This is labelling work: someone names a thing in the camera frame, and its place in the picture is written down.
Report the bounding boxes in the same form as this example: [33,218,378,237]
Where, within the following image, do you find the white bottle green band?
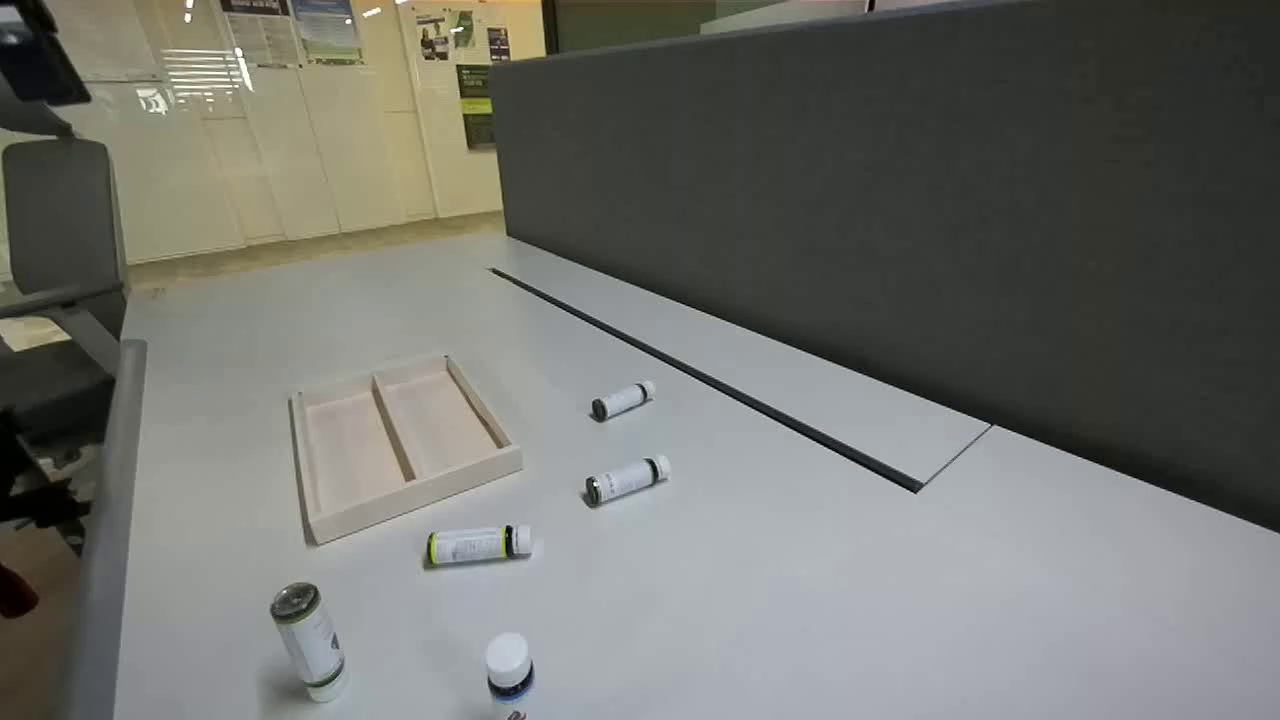
[266,578,346,705]

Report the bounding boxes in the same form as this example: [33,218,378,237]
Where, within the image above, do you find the far lying white bottle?
[589,381,655,424]

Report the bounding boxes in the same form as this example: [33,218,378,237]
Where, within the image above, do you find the lying white bottle dark cap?
[584,457,670,507]

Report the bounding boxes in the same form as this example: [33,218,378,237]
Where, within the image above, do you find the lying white bottle yellow-green bands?
[423,524,532,568]

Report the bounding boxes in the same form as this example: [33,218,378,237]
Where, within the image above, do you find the white bottle blue band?
[484,631,541,720]

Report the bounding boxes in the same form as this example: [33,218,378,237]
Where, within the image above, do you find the wooden two-compartment tray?
[288,350,523,543]

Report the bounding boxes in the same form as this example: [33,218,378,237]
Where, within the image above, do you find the grey desk partition panel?
[492,0,1280,528]

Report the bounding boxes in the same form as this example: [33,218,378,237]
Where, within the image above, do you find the grey office chair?
[0,140,126,528]

